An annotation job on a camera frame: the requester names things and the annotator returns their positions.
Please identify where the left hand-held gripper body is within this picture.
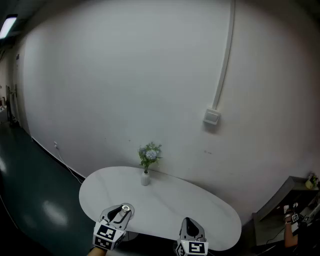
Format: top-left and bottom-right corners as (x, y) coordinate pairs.
(92, 216), (131, 251)

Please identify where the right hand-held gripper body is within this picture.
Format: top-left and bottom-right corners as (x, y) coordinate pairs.
(175, 234), (209, 256)

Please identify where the small silver round object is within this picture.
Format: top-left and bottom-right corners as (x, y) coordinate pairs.
(119, 202), (135, 218)

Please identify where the person's left forearm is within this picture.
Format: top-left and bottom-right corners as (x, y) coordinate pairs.
(87, 247), (107, 256)

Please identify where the another person's forearm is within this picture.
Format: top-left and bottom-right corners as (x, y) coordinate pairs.
(283, 221), (300, 249)

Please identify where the white oval table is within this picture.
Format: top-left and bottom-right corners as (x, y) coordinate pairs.
(78, 166), (243, 252)

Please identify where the white ribbed vase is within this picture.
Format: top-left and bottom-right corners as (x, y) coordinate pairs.
(140, 170), (151, 187)

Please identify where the blue flower bouquet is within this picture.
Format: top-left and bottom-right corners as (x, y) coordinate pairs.
(138, 141), (163, 174)

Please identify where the dark grey cabinet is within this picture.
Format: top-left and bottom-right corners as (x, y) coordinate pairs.
(252, 176), (320, 247)

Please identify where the small potted plant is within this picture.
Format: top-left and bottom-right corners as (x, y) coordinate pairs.
(304, 172), (320, 190)

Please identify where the black metal stand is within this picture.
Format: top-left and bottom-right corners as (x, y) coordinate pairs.
(5, 84), (19, 126)

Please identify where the long ceiling light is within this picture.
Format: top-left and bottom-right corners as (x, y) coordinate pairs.
(0, 14), (19, 40)

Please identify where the white power cable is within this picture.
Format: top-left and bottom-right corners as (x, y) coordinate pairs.
(55, 147), (85, 183)

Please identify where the white wall switch box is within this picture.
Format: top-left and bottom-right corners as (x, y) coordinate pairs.
(202, 107), (222, 126)

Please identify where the white wall cable conduit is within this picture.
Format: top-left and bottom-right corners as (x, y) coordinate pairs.
(212, 0), (236, 111)

